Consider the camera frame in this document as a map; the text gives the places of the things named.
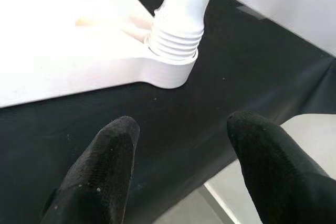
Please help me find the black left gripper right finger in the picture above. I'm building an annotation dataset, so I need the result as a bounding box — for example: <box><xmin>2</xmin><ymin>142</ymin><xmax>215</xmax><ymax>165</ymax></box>
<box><xmin>226</xmin><ymin>110</ymin><xmax>336</xmax><ymax>224</ymax></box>

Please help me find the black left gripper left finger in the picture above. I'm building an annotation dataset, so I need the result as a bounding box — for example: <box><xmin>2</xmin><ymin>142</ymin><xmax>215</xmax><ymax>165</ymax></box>
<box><xmin>39</xmin><ymin>115</ymin><xmax>140</xmax><ymax>224</ymax></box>

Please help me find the white plastic table leg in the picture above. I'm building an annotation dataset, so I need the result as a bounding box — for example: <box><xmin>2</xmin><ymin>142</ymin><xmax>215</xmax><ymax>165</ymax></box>
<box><xmin>144</xmin><ymin>0</ymin><xmax>219</xmax><ymax>61</ymax></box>

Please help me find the black tablecloth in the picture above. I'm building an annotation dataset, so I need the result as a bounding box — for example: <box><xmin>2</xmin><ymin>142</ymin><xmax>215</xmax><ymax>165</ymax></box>
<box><xmin>0</xmin><ymin>0</ymin><xmax>336</xmax><ymax>224</ymax></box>

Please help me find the white plastic table top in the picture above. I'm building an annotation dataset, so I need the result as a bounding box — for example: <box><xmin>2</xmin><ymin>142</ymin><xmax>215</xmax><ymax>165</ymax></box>
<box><xmin>0</xmin><ymin>0</ymin><xmax>199</xmax><ymax>109</ymax></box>

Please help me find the grey tape patch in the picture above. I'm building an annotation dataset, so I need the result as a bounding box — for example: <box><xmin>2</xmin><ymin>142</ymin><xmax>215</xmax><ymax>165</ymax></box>
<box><xmin>236</xmin><ymin>5</ymin><xmax>266</xmax><ymax>22</ymax></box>

